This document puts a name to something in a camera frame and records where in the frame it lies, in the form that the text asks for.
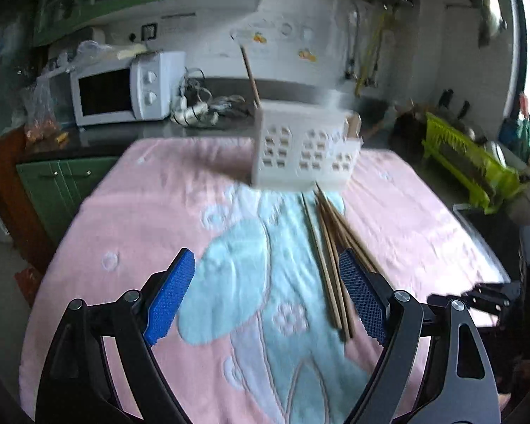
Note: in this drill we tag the hanging steel pot lid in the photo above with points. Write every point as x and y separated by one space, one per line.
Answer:
491 13

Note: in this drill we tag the white plastic utensil holder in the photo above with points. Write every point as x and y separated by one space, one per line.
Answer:
282 150

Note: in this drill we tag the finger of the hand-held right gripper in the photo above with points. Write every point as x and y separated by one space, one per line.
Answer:
497 289
486 304

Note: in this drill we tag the beige wooden utensil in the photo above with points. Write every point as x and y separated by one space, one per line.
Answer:
354 127

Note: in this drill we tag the clear plastic food bag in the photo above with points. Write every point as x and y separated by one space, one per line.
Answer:
42 110

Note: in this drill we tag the pink and blue blanket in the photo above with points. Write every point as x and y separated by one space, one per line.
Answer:
137 212

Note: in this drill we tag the black stove top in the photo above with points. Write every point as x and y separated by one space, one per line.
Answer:
490 234

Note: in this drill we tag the black wall switch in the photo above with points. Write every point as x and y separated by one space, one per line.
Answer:
149 32

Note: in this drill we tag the white microwave oven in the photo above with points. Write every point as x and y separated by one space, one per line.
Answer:
101 92

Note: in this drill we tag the plastic bag with yellow contents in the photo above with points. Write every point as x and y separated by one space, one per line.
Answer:
97 53

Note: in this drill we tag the lime green dish rack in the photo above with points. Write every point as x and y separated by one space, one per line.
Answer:
468 159

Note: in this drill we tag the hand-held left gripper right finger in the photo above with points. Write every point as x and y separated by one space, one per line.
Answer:
362 296

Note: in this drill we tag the green base cabinet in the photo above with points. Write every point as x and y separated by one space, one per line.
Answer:
62 185

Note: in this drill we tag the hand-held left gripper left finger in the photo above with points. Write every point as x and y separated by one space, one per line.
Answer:
172 296

